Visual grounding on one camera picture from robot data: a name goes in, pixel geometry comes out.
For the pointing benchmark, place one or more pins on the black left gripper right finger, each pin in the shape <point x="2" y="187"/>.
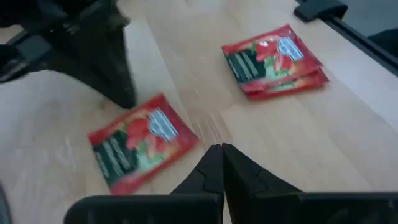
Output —
<point x="248" y="193"/>

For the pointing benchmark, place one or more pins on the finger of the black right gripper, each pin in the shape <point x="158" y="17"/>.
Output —
<point x="102" y="71"/>

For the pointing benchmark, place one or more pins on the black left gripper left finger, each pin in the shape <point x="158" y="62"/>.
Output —
<point x="208" y="180"/>

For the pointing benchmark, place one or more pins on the black table frame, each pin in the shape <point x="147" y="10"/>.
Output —
<point x="320" y="9"/>

